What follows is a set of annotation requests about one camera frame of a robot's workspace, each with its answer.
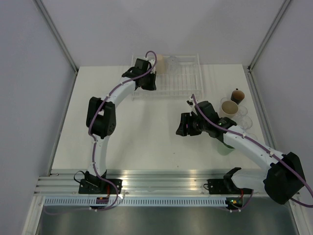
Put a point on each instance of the peach cup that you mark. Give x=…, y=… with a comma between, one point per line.
x=160, y=64

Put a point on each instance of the frame post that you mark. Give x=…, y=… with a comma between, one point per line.
x=55, y=32
x=270, y=32

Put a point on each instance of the white wire dish rack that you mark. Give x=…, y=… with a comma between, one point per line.
x=187, y=80

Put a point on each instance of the left frame post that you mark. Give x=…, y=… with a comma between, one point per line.
x=55, y=32

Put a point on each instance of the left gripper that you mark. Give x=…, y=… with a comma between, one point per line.
x=153, y=86

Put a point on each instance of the clear glass near brown cup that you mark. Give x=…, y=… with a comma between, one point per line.
x=224, y=99

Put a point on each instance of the clear glass in rack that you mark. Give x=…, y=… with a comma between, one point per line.
x=172, y=64

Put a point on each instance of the green cup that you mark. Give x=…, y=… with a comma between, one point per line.
x=224, y=149

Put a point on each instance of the large clear glass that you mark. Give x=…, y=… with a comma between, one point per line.
x=244, y=122

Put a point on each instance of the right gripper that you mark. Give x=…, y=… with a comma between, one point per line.
x=186, y=118

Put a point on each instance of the beige plastic cup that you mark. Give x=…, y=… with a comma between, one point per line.
x=228, y=109

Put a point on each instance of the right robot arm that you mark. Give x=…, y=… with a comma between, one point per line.
x=281, y=175

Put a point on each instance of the white slotted cable duct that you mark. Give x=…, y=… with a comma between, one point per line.
x=137, y=201

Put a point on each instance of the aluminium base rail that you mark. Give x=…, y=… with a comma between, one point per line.
x=175, y=182

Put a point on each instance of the dark brown cup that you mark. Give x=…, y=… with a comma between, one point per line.
x=237, y=96

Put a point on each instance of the right frame post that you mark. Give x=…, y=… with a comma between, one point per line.
x=270, y=32

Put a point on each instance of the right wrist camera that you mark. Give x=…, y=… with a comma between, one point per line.
x=191, y=102

